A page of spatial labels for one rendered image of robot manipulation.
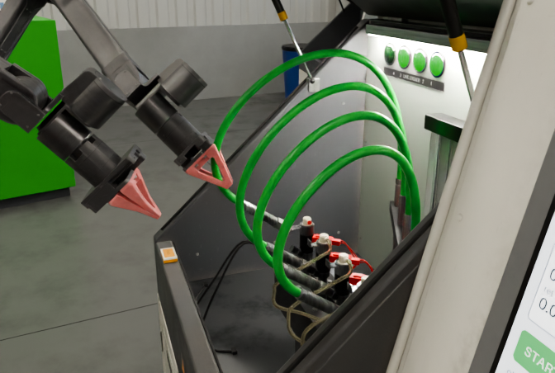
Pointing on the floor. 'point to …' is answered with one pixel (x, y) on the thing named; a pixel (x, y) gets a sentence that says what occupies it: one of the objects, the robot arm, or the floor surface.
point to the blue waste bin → (291, 68)
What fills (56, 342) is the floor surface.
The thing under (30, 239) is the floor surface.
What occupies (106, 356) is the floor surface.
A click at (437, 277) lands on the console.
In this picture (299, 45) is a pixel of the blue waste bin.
